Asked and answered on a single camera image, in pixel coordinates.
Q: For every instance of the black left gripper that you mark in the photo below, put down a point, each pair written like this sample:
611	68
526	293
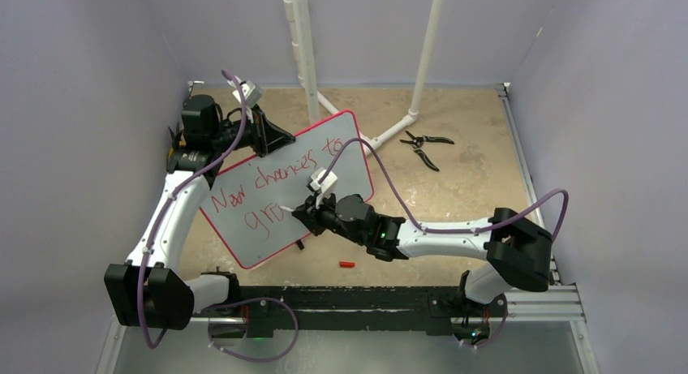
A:
265	136

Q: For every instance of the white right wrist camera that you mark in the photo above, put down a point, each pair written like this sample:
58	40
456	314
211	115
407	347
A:
322	184

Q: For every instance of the yellow handled pliers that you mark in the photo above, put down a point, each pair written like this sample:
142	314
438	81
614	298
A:
177	140

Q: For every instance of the metal corner bracket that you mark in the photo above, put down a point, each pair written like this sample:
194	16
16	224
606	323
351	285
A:
193	83

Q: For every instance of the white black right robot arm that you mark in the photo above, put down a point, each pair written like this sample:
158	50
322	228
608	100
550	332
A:
516	252

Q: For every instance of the white PVC pipe frame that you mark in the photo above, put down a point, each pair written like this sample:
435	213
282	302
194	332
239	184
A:
363	43

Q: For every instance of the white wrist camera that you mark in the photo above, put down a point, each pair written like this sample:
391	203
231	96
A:
322	184
248	92

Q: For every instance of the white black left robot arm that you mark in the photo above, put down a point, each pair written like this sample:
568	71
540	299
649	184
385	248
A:
145	289

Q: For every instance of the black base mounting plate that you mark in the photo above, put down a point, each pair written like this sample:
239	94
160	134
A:
433	310

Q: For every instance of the red framed whiteboard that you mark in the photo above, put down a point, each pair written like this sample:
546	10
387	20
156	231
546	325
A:
242	206

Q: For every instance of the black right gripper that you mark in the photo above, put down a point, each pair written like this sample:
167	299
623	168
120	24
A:
312	215

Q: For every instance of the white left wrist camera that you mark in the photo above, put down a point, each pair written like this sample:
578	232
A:
248	92

